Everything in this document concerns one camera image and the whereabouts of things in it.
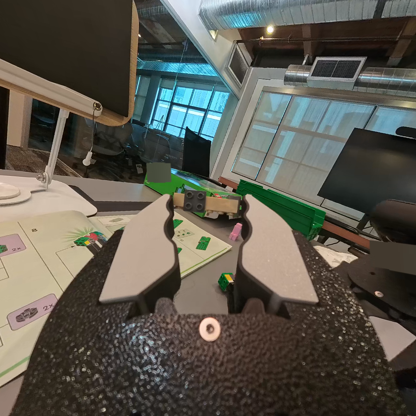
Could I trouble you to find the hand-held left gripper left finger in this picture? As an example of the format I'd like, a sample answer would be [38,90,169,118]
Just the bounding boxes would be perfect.
[98,194,181,319]

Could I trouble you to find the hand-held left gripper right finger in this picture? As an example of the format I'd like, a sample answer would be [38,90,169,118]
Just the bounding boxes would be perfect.
[227,194,319,317]

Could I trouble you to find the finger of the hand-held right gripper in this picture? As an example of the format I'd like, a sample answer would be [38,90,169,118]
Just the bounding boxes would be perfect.
[370,315,416,362]

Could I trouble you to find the tan and grey brick assembly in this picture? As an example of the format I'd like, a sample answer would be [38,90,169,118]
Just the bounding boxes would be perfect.
[172,190,244,219]

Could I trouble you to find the grey desk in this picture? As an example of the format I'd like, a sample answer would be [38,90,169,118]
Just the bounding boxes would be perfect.
[0,168,416,416]

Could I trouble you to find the white plastic bag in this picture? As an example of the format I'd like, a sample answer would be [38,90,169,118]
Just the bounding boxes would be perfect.
[314,245,358,268]

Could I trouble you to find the stack of green plastic crates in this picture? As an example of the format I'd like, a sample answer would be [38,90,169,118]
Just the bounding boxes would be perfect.
[236,179,326,242]

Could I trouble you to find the black padded chair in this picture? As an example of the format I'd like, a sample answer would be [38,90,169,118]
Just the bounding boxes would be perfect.
[369,199,416,242]

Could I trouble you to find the green toy box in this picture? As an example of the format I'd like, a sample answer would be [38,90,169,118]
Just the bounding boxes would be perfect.
[144,168,242,219]

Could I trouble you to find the open brick instruction booklet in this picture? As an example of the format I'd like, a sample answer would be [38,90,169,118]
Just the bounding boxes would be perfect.
[0,210,233,387]

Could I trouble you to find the dark mesh office chairs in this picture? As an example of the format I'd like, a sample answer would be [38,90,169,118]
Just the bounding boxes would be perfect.
[84,120,182,180]

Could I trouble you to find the large black screen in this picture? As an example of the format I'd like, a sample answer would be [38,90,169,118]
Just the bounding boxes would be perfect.
[317,127,416,216]

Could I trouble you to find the large window with blinds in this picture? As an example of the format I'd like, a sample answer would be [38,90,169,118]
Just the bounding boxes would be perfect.
[231,91,416,192]

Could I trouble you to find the distant grid window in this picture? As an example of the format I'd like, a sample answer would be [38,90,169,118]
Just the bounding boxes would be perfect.
[151,83,231,142]

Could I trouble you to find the white metal stand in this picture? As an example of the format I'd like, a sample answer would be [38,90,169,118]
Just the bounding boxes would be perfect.
[0,58,104,218]

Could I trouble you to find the white air vent unit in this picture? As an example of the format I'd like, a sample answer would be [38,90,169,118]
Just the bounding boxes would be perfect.
[307,57,367,82]

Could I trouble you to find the black panel with wooden edge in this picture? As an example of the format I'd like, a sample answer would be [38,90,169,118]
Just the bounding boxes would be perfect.
[0,0,140,127]

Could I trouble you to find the white pull cord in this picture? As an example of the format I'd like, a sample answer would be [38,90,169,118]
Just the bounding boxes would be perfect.
[83,103,102,166]

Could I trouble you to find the black post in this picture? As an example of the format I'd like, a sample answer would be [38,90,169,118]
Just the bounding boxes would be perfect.
[0,87,10,170]

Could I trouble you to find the wall ventilation grille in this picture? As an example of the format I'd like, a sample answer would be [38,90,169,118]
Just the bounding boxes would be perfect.
[226,42,252,86]

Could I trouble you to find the silver duct section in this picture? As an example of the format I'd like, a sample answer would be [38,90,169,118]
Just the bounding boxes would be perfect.
[284,63,416,92]

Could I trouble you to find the silver ceiling duct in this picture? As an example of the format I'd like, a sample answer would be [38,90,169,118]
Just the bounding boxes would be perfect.
[198,0,416,31]

